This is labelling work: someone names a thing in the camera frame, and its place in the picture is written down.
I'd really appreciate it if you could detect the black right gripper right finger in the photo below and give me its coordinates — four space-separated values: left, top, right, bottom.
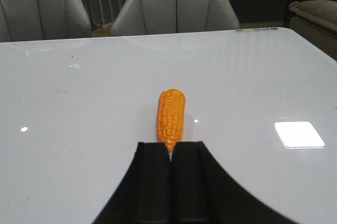
171 141 293 223

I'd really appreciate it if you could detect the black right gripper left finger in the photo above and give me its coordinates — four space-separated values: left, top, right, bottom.
94 142 170 223

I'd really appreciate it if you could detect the orange corn cob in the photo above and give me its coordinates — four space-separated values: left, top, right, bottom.
156 88 185 153

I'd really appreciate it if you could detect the colour sample sticker strip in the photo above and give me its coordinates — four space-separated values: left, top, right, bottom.
235 27 279 32

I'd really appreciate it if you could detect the grey chair on right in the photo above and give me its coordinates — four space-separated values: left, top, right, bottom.
111 0 240 36

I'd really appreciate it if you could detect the grey chair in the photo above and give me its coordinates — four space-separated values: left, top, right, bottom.
111 0 240 36
1 0 92 42

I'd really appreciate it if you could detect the brown cushioned sofa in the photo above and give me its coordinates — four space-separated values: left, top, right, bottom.
289 0 336 59

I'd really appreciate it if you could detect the grey chair on left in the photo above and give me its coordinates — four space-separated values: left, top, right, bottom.
1 0 92 42

